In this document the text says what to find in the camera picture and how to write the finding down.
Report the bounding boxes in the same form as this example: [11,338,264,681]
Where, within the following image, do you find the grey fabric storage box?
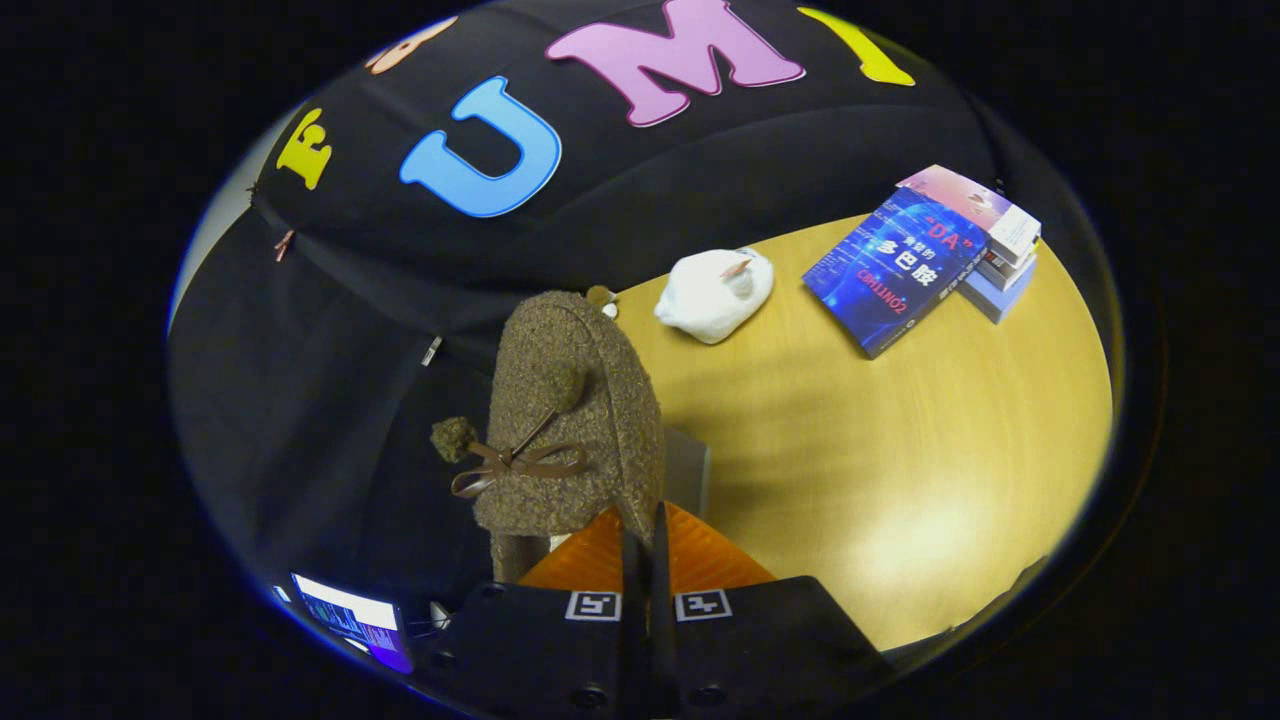
[660,428,713,521]

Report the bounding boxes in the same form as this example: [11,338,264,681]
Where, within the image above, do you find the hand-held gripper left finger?
[410,505,653,720]

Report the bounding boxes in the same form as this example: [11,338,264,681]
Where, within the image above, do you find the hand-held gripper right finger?
[652,502,898,720]

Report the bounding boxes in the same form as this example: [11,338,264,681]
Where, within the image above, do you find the white book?
[975,248,1038,293]

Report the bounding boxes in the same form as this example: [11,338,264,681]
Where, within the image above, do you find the light blue book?
[958,265,1037,325]

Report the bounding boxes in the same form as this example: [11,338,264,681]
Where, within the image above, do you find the black backdrop cloth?
[168,0,1121,621]

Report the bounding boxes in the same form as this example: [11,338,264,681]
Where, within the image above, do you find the white plush toy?
[654,247,776,346]

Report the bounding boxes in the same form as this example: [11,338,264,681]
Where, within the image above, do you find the brown fuzzy shoe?
[430,290,668,583]

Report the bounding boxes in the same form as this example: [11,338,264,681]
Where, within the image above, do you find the computer monitor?
[290,572,414,674]

